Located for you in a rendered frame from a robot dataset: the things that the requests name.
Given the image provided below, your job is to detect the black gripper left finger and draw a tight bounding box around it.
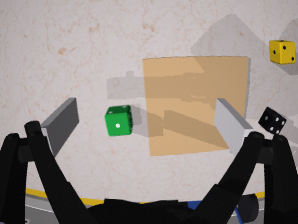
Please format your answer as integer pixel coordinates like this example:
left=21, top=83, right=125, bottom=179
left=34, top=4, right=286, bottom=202
left=0, top=97, right=99, bottom=224

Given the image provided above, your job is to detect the tan mat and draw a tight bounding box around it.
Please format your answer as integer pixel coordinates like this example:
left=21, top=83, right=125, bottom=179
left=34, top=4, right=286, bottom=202
left=143, top=56, right=248, bottom=156

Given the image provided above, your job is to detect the yellow die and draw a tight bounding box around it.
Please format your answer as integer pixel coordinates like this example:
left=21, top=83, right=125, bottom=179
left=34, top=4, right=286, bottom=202
left=269, top=40, right=295, bottom=65

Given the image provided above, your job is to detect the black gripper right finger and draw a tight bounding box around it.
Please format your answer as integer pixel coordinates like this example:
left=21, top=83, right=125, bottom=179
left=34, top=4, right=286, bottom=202
left=180, top=98, right=298, bottom=224

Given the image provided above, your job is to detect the green die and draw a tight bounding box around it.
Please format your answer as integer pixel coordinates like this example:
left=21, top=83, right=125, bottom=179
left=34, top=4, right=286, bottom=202
left=104, top=105, right=133, bottom=136

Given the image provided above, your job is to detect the black die with white pips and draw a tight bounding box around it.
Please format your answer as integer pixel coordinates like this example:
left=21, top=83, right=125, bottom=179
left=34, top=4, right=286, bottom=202
left=258, top=107, right=287, bottom=135

